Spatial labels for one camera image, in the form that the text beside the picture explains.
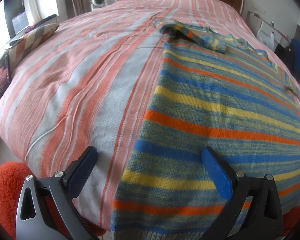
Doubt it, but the striped knit sweater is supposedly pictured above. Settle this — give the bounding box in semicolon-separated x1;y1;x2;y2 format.
111;21;300;239

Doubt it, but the orange fuzzy garment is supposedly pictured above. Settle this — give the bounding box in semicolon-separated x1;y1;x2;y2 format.
0;162;106;239

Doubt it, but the pink striped bed cover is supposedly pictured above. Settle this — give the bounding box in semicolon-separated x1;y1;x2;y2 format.
0;0;300;230

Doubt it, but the smartphone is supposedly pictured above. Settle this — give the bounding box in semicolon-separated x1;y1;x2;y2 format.
0;54;12;98

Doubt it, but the black jacket on chair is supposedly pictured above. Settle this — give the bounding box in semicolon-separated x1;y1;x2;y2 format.
275;43;300;84

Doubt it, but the striped cushion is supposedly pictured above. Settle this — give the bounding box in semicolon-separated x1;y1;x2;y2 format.
0;23;59;70

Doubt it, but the white plastic bag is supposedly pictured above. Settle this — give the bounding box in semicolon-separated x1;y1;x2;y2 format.
257;30;275;51

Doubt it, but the white bedside desk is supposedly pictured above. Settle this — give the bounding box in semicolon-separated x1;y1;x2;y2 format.
245;11;290;48

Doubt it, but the white round fan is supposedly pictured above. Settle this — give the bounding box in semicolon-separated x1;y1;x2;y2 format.
91;0;106;11

